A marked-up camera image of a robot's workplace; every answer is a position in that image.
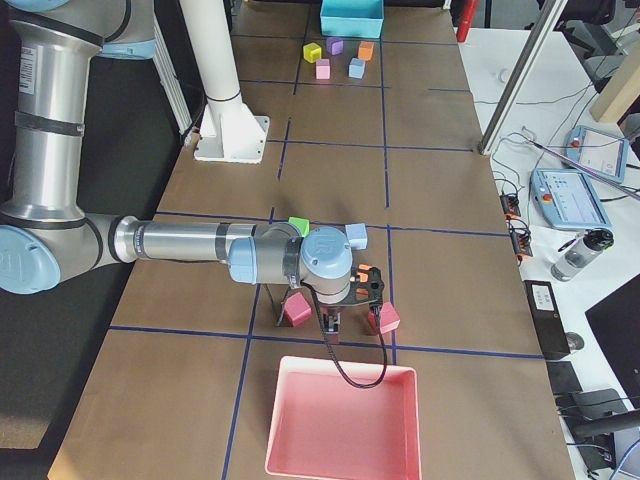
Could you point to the light pink foam block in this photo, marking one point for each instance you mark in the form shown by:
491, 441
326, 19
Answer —
322, 69

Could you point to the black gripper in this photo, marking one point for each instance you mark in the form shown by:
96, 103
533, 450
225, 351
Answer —
331, 321

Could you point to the blue teach pendant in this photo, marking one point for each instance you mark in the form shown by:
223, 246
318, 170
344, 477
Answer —
567, 200
599, 151

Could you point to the green foam block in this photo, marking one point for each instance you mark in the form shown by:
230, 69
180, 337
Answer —
301, 224

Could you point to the orange foam block far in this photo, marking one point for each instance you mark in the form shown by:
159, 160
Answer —
366, 50

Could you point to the purple foam block far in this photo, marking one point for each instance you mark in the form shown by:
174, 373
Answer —
334, 45

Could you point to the yellow foam block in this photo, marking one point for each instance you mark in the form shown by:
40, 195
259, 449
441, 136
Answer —
312, 52

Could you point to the red fire extinguisher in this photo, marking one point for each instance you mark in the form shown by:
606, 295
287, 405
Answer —
466, 20

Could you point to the clear water bottle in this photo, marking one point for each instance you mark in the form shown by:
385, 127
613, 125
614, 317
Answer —
581, 252

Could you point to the black monitor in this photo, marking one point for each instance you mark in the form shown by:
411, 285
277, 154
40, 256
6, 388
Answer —
614, 322

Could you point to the pink plastic tray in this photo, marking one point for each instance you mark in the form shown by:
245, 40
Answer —
323, 428

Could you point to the aluminium frame post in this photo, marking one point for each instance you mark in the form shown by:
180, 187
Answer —
549, 16

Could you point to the black power box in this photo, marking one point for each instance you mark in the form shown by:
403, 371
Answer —
546, 318

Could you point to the white pillar with base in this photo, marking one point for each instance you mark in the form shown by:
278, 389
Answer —
229, 131

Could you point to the blue teach pendant far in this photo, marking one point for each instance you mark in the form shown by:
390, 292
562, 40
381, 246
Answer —
599, 151

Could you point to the blue teach pendant near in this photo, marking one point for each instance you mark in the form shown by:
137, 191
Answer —
567, 200

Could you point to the dark pink foam block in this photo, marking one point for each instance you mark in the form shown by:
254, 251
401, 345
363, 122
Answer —
387, 319
296, 310

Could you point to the blue plastic bin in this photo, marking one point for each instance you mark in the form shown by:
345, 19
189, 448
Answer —
352, 18

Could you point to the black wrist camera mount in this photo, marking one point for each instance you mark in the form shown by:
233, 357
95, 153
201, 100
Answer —
365, 288

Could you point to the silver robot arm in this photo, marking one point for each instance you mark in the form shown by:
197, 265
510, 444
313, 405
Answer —
47, 239

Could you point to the light blue foam block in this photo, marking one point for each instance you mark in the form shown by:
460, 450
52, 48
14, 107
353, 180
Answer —
357, 68
357, 236

